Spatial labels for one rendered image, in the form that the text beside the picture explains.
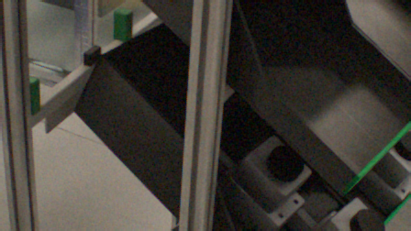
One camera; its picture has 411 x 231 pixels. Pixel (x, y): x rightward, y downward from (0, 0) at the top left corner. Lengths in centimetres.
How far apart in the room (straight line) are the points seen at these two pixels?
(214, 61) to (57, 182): 84
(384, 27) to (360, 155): 18
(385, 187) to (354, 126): 19
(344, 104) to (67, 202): 76
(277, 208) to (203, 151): 13
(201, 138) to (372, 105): 14
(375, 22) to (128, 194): 69
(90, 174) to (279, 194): 75
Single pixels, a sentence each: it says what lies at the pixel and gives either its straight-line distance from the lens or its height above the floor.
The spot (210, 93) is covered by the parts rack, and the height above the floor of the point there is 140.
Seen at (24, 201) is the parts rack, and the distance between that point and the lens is 74.
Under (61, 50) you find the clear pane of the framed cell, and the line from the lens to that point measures 158.
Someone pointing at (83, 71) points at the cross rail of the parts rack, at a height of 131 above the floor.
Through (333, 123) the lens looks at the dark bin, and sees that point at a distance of 62.
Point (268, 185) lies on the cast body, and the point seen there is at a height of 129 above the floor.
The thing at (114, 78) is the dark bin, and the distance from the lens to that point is 67.
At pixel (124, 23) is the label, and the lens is 81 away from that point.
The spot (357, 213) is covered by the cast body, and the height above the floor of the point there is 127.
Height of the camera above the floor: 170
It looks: 33 degrees down
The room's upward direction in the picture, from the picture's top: 5 degrees clockwise
